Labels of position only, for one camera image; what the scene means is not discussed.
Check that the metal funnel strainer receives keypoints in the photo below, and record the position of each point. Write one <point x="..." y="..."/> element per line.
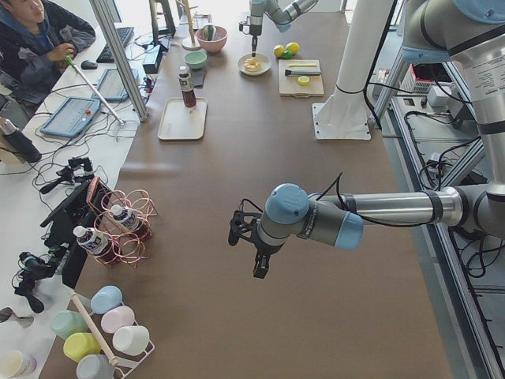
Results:
<point x="208" y="32"/>

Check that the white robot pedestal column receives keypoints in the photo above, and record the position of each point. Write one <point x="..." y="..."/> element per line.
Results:
<point x="344" y="115"/>

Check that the pink bowl with ice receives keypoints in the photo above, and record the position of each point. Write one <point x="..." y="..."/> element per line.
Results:
<point x="216" y="45"/>

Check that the brown sauce bottle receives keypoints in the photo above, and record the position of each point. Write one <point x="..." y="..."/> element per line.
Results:
<point x="186" y="86"/>

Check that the pink plastic cup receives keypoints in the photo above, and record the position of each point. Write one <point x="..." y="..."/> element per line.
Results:
<point x="116" y="318"/>

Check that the blue teach pendant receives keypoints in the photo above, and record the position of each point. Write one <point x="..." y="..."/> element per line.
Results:
<point x="110" y="86"/>
<point x="71" y="118"/>

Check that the black computer mouse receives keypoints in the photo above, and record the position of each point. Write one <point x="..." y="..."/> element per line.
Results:
<point x="88" y="65"/>

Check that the half lemon on board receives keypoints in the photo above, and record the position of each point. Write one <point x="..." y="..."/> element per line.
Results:
<point x="303" y="80"/>

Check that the metal rod with green handle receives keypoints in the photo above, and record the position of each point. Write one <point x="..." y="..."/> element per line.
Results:
<point x="71" y="63"/>

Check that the wooden cutting board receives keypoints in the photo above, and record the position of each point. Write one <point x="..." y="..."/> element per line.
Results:
<point x="288" y="86"/>

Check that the white rectangular tray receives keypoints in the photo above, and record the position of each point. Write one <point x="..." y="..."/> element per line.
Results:
<point x="180" y="122"/>

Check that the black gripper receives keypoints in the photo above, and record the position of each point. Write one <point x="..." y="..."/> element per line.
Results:
<point x="263" y="250"/>
<point x="254" y="30"/>

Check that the green lime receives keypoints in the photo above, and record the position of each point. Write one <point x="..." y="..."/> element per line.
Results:
<point x="287" y="54"/>

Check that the copper wire bottle rack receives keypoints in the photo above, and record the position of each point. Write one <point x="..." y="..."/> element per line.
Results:
<point x="129" y="247"/>

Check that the white cup rack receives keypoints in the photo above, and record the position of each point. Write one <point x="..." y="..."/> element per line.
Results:
<point x="124" y="363"/>

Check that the grey handled knife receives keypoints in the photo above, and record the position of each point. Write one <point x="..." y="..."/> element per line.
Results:
<point x="298" y="73"/>

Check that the blue teach pendant far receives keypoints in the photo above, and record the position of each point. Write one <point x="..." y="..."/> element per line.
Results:
<point x="110" y="86"/>

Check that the aluminium frame post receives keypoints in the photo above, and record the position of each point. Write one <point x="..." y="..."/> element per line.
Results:
<point x="106" y="23"/>

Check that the drink bottle in rack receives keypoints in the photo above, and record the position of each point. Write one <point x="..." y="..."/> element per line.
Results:
<point x="96" y="243"/>
<point x="125" y="217"/>

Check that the yellow whole lemon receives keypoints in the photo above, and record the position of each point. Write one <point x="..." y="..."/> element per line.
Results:
<point x="293" y="48"/>

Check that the white plastic cup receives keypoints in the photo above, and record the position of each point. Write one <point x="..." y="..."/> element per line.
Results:
<point x="131" y="340"/>

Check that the grey folded cloth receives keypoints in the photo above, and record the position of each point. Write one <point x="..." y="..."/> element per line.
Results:
<point x="198" y="76"/>

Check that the blue teach pendant near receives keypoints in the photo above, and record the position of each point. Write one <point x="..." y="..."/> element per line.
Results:
<point x="71" y="118"/>

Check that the glazed twisted donut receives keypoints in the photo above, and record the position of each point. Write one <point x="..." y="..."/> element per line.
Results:
<point x="252" y="65"/>

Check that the white round plate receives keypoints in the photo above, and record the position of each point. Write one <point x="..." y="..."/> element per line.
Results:
<point x="265" y="64"/>

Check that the wooden mug tree stand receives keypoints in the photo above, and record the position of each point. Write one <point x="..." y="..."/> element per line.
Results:
<point x="189" y="42"/>

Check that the yellow peeler tool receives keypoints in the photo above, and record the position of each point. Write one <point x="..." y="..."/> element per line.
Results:
<point x="302" y="64"/>

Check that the grey plastic cup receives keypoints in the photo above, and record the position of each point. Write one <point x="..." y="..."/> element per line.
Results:
<point x="95" y="367"/>

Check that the mint green bowl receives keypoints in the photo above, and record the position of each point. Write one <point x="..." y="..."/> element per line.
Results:
<point x="196" y="59"/>

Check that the blue plastic cup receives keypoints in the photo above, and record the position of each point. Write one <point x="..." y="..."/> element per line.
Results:
<point x="106" y="299"/>

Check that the yellow plastic cup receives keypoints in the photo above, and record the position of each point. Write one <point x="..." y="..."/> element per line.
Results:
<point x="79" y="345"/>

